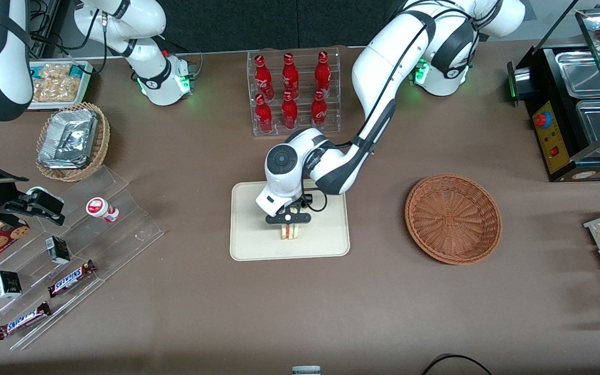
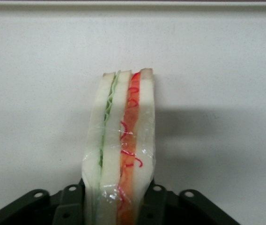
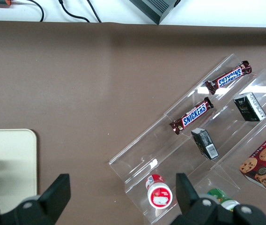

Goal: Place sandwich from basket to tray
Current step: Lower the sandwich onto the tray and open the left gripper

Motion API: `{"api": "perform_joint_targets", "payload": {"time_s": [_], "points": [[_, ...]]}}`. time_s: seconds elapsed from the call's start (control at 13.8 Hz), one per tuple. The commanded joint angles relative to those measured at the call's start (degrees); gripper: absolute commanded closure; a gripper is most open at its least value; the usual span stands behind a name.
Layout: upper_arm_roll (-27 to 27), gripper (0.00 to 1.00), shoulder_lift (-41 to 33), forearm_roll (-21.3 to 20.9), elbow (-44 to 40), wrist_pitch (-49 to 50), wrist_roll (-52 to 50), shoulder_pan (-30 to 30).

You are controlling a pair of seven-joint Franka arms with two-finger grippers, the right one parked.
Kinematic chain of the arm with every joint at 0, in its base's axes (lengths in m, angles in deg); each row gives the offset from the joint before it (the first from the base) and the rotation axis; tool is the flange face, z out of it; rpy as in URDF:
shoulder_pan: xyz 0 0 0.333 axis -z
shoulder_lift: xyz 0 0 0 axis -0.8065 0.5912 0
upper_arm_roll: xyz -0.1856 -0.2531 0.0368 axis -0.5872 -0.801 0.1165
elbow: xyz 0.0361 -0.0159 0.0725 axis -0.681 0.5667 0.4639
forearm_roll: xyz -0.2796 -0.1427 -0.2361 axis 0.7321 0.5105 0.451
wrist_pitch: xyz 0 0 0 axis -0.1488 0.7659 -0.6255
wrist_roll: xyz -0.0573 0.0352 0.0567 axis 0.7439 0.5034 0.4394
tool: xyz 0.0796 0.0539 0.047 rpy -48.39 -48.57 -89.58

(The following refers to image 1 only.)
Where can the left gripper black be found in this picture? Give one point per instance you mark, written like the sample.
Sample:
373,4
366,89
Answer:
307,199

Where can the plastic triangle sandwich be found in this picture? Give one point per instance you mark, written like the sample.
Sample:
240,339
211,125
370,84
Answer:
290,233

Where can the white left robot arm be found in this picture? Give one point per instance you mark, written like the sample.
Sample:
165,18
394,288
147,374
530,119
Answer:
399,57

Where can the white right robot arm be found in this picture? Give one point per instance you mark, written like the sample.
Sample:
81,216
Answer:
149,78

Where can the cream plastic serving tray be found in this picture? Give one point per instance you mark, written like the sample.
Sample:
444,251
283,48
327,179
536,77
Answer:
321,234

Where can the small light wicker basket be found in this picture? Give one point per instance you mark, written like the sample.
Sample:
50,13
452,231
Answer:
103,140

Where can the large brown wicker basket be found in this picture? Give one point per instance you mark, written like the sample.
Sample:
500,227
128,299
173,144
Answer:
453,219

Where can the small black carton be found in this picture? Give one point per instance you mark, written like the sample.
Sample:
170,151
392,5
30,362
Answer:
58,250
7,284

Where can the red white yogurt bottle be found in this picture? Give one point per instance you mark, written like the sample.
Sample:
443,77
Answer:
101,209

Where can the stacked foil containers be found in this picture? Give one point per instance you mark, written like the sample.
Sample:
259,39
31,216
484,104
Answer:
68,138

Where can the Snickers chocolate bar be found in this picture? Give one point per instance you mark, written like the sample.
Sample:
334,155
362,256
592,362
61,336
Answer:
71,278
23,321

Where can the clear acrylic stepped display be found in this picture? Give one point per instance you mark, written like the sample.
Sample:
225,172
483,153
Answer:
123,234

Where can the clear acrylic bottle rack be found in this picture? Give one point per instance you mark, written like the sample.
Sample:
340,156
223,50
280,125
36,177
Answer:
302,131

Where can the red cola bottle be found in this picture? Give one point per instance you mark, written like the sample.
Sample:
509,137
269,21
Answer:
290,77
263,78
289,112
319,110
322,75
263,115

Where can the bagged snacks pile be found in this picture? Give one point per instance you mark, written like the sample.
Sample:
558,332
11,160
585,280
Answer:
55,83

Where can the white snack bin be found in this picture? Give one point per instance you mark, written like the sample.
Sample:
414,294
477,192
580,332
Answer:
87,83

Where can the grey white device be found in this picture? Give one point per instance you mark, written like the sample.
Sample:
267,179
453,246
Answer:
306,371

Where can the black glass food warmer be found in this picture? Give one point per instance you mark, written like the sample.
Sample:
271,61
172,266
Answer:
550,146

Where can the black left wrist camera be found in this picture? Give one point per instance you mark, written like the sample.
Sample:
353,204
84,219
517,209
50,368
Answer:
307,201

